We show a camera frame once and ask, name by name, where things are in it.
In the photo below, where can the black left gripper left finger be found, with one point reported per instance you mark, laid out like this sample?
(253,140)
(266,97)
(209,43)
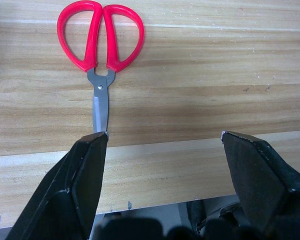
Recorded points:
(72,190)

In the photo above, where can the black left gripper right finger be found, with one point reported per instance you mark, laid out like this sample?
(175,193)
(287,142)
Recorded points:
(265,180)

